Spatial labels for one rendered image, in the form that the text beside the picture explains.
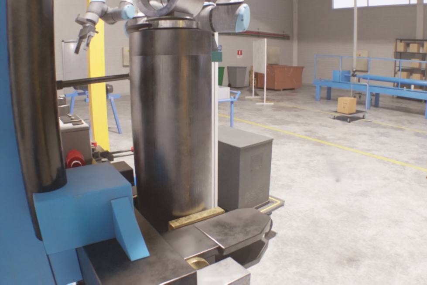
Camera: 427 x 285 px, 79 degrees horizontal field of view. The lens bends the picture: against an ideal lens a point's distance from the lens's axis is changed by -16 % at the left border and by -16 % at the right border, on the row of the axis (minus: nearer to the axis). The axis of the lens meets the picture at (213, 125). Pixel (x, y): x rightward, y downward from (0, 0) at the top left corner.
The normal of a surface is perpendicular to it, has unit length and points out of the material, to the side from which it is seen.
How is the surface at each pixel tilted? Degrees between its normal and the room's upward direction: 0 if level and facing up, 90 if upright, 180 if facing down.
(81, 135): 90
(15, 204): 90
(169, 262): 0
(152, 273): 0
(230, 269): 0
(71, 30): 90
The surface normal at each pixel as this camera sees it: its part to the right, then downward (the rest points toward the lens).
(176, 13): 0.88, 0.11
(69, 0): 0.57, 0.18
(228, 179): -0.77, 0.14
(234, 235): 0.00, -0.98
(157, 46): -0.14, 0.22
